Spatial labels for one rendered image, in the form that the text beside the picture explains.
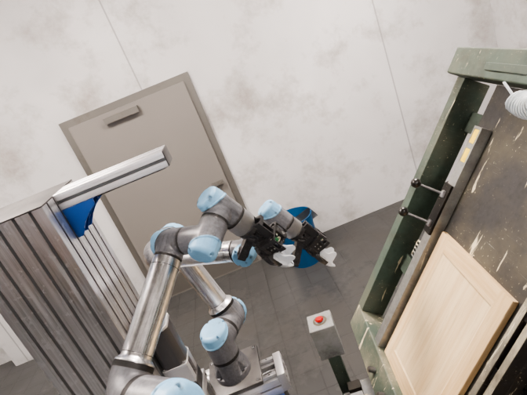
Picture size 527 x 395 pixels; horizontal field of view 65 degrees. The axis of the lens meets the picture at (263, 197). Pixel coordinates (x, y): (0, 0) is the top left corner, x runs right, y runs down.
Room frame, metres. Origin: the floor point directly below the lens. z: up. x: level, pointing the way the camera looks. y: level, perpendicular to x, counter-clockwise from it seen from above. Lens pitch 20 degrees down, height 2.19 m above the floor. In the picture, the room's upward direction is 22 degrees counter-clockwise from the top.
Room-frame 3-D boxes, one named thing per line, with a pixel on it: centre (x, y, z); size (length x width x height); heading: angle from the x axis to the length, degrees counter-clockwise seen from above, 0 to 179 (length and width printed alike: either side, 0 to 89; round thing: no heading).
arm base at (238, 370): (1.39, 0.39, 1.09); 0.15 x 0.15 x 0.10
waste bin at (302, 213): (3.82, -0.21, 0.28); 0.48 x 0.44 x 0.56; 90
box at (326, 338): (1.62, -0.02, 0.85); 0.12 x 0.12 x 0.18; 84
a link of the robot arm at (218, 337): (1.40, 0.38, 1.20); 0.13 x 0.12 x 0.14; 155
